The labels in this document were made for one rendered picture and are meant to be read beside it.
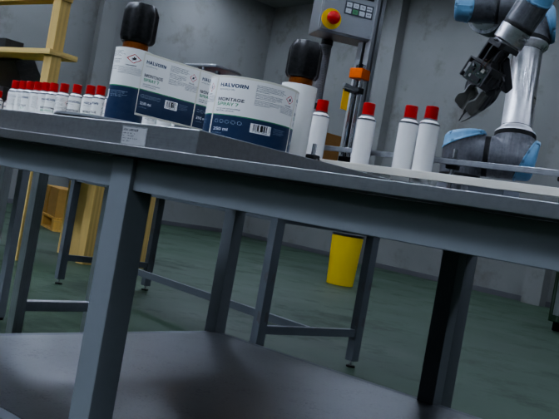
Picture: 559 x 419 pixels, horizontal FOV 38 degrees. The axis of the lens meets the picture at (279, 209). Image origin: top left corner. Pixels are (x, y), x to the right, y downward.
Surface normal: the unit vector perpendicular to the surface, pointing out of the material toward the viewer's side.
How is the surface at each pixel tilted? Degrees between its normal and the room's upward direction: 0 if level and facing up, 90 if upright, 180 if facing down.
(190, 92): 90
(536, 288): 90
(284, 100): 90
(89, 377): 90
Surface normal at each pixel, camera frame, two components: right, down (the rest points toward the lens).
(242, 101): -0.12, -0.02
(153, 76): 0.69, 0.12
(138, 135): -0.63, -0.11
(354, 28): 0.26, 0.05
